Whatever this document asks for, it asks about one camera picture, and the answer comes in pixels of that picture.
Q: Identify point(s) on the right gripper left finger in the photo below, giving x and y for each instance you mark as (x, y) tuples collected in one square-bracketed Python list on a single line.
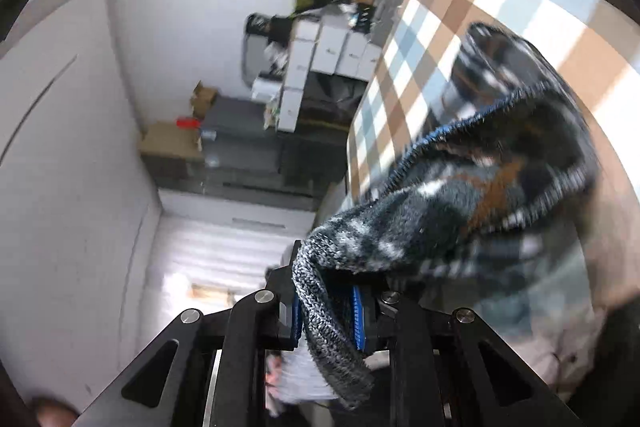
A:
[(205, 369)]

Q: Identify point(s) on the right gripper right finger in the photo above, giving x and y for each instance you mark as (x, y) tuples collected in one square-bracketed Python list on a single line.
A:
[(451, 369)]

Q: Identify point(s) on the plaid fleece jacket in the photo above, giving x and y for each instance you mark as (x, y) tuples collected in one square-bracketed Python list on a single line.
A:
[(479, 212)]

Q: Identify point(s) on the dark grey refrigerator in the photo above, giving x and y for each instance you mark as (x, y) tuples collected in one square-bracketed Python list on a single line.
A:
[(229, 154)]

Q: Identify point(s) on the cardboard box on refrigerator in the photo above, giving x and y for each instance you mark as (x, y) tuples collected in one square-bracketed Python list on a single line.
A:
[(202, 99)]

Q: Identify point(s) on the white dressing desk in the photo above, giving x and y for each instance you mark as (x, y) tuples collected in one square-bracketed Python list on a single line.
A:
[(321, 74)]

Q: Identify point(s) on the checkered bed sheet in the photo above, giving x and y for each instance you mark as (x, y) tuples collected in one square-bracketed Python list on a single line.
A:
[(419, 83)]

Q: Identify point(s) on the black gift bag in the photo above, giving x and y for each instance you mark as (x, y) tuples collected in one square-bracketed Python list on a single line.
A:
[(274, 28)]

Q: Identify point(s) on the silver aluminium suitcase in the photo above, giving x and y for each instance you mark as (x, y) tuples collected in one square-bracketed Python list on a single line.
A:
[(383, 20)]

